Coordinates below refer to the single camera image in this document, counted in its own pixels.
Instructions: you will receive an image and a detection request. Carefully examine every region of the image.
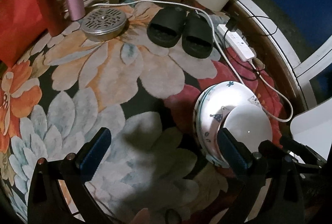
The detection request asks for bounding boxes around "large bear cartoon plate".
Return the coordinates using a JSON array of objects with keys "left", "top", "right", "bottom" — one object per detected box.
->
[{"left": 196, "top": 81, "right": 262, "bottom": 168}]

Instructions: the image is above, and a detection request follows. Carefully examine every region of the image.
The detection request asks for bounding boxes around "white paper sheet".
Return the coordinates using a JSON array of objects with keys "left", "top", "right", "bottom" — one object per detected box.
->
[{"left": 290, "top": 98, "right": 332, "bottom": 160}]

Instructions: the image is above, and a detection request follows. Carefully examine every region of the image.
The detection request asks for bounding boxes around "white plate with leaf pattern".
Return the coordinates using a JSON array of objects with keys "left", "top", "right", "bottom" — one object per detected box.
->
[{"left": 192, "top": 84, "right": 215, "bottom": 153}]

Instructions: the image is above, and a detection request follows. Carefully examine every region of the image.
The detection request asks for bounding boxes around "white power strip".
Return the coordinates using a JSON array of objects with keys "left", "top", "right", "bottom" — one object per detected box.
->
[{"left": 217, "top": 24, "right": 255, "bottom": 62}]

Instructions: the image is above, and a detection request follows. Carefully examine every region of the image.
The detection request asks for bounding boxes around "right black slipper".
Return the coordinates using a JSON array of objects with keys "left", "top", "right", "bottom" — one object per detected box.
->
[{"left": 182, "top": 11, "right": 213, "bottom": 59}]

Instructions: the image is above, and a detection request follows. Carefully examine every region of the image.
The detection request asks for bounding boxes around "black slipper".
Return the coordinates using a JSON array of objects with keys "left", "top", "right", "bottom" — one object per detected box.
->
[
  {"left": 147, "top": 6, "right": 187, "bottom": 48},
  {"left": 182, "top": 11, "right": 213, "bottom": 59}
]

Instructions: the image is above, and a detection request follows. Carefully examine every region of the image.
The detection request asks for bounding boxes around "round perforated metal tin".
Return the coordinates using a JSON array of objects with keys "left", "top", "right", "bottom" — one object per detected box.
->
[{"left": 81, "top": 8, "right": 127, "bottom": 42}]

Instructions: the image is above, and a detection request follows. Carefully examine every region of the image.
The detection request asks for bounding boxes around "left black slipper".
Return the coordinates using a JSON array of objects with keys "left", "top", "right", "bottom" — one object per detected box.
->
[{"left": 147, "top": 6, "right": 187, "bottom": 48}]

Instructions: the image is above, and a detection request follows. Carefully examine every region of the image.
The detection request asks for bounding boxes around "red box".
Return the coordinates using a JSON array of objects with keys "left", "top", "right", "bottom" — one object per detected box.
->
[{"left": 0, "top": 0, "right": 46, "bottom": 67}]

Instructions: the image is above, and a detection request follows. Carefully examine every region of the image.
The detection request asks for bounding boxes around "red tumbler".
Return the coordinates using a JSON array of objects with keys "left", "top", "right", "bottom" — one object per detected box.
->
[{"left": 37, "top": 0, "right": 66, "bottom": 37}]

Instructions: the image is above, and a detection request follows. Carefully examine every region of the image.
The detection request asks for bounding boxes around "white power cable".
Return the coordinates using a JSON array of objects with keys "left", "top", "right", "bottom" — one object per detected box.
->
[{"left": 87, "top": 0, "right": 294, "bottom": 124}]

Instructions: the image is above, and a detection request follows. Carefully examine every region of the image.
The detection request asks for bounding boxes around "black charger with cable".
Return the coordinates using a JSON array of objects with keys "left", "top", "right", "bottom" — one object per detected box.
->
[{"left": 223, "top": 15, "right": 279, "bottom": 82}]

